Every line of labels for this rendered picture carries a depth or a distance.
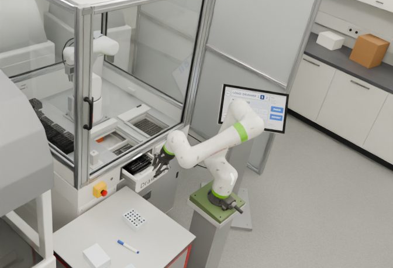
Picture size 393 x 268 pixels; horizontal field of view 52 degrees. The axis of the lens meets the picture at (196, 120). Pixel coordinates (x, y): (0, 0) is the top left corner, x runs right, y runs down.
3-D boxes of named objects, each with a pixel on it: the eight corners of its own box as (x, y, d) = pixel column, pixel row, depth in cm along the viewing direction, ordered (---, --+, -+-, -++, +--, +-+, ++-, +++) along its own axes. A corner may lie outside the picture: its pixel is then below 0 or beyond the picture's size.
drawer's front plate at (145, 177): (167, 172, 269) (169, 159, 263) (137, 193, 249) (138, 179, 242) (165, 170, 270) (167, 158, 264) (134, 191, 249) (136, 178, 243)
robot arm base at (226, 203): (246, 211, 257) (249, 205, 253) (231, 222, 247) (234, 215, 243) (217, 186, 269) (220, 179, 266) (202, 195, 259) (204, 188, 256)
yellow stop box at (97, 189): (107, 193, 241) (107, 185, 237) (97, 199, 236) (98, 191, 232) (101, 189, 243) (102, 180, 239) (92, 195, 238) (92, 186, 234)
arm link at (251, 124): (257, 121, 240) (256, 106, 231) (269, 134, 232) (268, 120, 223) (230, 134, 236) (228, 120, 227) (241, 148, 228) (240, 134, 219)
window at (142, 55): (182, 122, 290) (205, -11, 238) (88, 176, 229) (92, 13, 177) (181, 122, 291) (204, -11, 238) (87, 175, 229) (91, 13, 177)
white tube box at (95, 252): (110, 265, 210) (110, 258, 208) (96, 274, 205) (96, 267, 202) (96, 248, 217) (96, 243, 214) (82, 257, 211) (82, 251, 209)
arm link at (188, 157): (229, 130, 235) (230, 122, 225) (240, 146, 230) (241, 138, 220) (173, 158, 227) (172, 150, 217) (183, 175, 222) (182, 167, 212)
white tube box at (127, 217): (146, 224, 237) (147, 220, 235) (135, 232, 231) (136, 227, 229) (132, 212, 243) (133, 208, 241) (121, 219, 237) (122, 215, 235)
